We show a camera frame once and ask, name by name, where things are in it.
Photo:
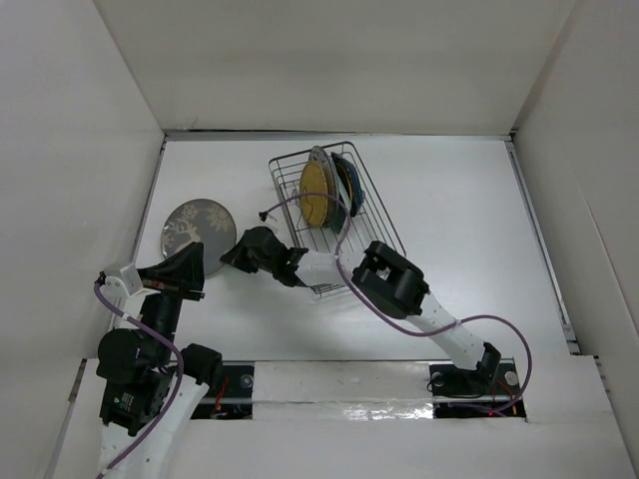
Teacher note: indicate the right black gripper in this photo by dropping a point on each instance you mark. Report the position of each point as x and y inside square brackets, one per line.
[238, 255]

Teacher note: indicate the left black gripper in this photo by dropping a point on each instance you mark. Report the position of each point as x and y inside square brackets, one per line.
[186, 266]

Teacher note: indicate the grey snowflake reindeer plate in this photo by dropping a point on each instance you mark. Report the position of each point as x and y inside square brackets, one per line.
[200, 220]

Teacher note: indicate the woven bamboo round plate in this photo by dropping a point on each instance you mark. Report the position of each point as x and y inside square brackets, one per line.
[313, 191]

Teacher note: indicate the pale green rectangular plate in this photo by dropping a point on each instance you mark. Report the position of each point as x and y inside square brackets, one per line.
[341, 214]

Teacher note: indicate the blue white floral plate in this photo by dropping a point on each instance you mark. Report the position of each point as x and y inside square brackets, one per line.
[319, 156]

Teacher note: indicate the dark blue leaf plate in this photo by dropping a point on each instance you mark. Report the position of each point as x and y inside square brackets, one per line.
[357, 184]

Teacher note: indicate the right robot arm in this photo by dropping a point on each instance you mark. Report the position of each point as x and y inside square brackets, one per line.
[384, 280]

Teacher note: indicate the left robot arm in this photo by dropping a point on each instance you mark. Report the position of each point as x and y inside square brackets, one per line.
[152, 387]

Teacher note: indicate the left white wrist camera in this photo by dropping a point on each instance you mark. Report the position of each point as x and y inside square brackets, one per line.
[122, 281]

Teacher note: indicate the grey wire dish rack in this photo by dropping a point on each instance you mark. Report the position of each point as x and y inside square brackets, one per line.
[372, 222]

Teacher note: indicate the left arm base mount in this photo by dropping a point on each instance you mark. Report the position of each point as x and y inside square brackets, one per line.
[232, 398]

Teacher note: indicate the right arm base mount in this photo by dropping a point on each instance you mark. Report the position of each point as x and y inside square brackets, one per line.
[464, 394]

